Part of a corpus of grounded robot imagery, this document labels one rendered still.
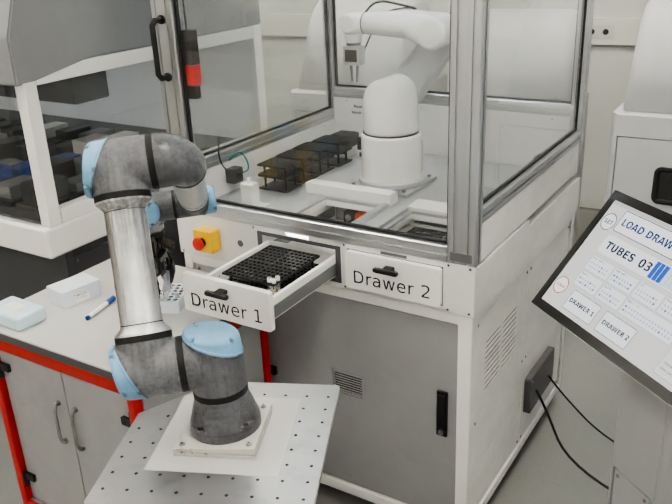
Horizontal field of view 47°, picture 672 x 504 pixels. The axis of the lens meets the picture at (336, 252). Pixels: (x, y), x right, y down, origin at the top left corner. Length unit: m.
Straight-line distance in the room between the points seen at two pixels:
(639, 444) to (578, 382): 1.59
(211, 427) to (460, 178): 0.84
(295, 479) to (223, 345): 0.30
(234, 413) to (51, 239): 1.20
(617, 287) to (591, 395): 1.66
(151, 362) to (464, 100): 0.93
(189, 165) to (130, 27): 1.23
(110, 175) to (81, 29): 1.11
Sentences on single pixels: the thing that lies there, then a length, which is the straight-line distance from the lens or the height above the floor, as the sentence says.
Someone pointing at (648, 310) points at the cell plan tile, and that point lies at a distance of 1.62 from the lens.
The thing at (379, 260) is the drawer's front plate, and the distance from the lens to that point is 2.12.
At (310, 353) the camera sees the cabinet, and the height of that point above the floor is 0.54.
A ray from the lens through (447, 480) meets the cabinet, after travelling 2.42.
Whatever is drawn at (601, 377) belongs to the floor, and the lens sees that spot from 3.44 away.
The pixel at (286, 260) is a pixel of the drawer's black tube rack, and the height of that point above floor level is 0.90.
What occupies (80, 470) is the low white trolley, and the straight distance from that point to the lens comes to 2.46.
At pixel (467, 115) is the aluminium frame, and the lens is 1.91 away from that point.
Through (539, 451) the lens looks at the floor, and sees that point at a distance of 2.97.
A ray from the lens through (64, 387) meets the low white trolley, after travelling 2.30.
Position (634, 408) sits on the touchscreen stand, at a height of 0.80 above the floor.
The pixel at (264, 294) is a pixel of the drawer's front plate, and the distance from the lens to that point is 1.95.
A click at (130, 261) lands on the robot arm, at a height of 1.16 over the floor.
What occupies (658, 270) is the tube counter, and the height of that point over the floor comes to 1.11.
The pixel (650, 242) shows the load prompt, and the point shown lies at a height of 1.15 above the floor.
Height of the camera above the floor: 1.76
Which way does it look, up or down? 23 degrees down
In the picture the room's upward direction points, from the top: 2 degrees counter-clockwise
